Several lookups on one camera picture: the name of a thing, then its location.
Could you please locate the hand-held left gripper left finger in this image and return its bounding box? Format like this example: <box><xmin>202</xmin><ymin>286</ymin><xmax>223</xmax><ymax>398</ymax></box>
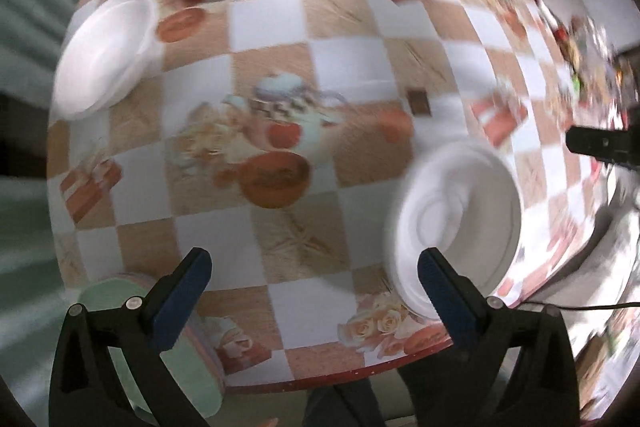
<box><xmin>48</xmin><ymin>247</ymin><xmax>213</xmax><ymax>427</ymax></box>

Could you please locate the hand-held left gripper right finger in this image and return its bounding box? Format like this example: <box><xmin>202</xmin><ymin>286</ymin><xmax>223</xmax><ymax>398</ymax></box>
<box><xmin>417</xmin><ymin>247</ymin><xmax>581</xmax><ymax>427</ymax></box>

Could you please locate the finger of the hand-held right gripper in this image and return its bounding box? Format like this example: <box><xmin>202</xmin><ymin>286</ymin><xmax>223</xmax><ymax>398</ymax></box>
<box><xmin>566</xmin><ymin>125</ymin><xmax>640</xmax><ymax>168</ymax></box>

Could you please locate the white foam bowl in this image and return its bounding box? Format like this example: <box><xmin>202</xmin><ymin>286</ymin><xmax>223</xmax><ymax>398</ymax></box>
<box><xmin>52</xmin><ymin>0</ymin><xmax>159</xmax><ymax>122</ymax></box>
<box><xmin>383</xmin><ymin>140</ymin><xmax>525</xmax><ymax>321</ymax></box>

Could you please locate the green square plate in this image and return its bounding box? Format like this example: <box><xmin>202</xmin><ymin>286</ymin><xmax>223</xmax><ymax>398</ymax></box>
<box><xmin>79</xmin><ymin>279</ymin><xmax>222</xmax><ymax>419</ymax></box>

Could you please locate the pile of colourful wrapped goods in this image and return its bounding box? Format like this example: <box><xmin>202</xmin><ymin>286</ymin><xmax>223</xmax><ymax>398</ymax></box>
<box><xmin>545</xmin><ymin>7</ymin><xmax>636</xmax><ymax>130</ymax></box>

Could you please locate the person's dark trouser leg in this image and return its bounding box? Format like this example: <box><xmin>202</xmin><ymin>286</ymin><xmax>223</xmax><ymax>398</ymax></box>
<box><xmin>302</xmin><ymin>364</ymin><xmax>418</xmax><ymax>427</ymax></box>

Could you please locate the checkered printed tablecloth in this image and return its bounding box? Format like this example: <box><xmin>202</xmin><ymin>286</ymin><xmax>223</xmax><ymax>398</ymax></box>
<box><xmin>46</xmin><ymin>0</ymin><xmax>623</xmax><ymax>394</ymax></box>

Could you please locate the black cable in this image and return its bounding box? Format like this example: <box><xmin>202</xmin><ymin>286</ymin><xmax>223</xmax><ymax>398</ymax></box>
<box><xmin>520</xmin><ymin>301</ymin><xmax>640</xmax><ymax>312</ymax></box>

